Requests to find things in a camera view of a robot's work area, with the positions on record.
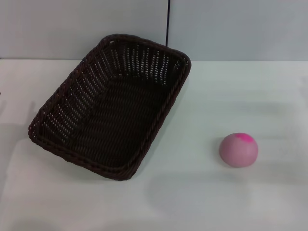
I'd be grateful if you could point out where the dark brown woven basket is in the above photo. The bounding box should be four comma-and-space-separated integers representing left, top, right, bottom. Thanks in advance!
27, 33, 192, 181

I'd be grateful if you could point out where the pink soft ball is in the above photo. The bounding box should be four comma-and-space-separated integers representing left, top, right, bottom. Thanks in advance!
218, 132, 258, 168

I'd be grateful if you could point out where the black hanging cable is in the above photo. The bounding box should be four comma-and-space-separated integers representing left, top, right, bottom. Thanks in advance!
165, 0, 171, 46

